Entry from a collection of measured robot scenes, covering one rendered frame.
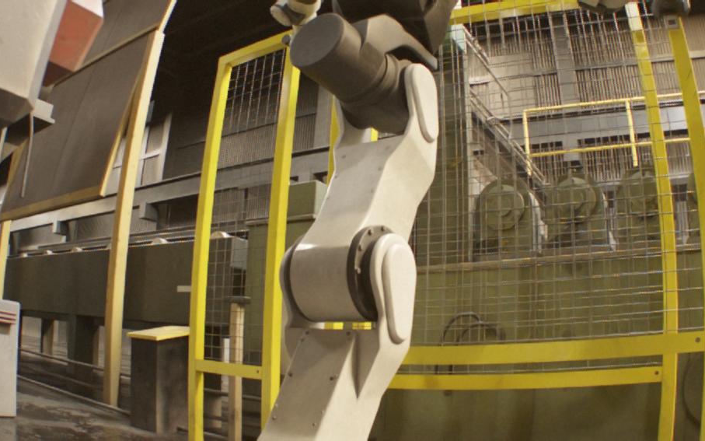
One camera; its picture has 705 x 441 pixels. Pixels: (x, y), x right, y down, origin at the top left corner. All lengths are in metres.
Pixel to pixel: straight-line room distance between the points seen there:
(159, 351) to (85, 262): 1.67
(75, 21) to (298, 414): 0.69
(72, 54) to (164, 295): 3.47
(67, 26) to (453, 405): 2.39
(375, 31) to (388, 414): 1.95
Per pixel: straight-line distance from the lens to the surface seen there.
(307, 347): 0.89
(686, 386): 2.30
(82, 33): 0.23
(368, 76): 0.98
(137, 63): 4.52
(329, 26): 0.96
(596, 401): 2.36
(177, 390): 3.15
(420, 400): 2.58
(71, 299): 4.69
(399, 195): 0.97
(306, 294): 0.89
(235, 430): 2.81
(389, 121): 1.06
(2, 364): 2.92
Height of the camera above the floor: 0.48
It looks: 13 degrees up
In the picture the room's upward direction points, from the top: 2 degrees clockwise
